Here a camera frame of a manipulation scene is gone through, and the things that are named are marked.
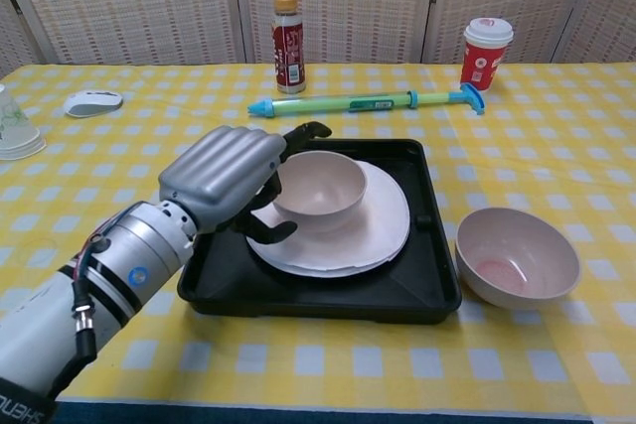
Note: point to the left silver and black robot hand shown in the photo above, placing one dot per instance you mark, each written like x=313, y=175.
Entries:
x=218, y=176

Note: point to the plain beige bowl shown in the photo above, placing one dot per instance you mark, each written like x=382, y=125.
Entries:
x=323, y=185

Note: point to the beige bowl with pink stain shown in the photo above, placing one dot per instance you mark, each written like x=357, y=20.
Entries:
x=517, y=255

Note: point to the black square plastic tray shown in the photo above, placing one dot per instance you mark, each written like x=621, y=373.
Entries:
x=427, y=265

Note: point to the green and blue water squirter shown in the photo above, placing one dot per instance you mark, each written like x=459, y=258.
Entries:
x=323, y=103

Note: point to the brown-label bottle with orange cap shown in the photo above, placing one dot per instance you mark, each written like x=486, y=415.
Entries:
x=288, y=51

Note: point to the white computer mouse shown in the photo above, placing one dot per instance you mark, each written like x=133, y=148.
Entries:
x=92, y=102

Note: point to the woven beige folding screen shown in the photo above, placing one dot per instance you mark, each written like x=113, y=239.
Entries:
x=149, y=7

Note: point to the stacked white paper cups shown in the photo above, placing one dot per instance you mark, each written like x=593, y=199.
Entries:
x=15, y=126

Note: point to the yellow checkered tablecloth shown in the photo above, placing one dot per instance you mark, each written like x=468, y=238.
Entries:
x=348, y=364

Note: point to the red paper cup white lid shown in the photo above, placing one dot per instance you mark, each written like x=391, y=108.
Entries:
x=484, y=61

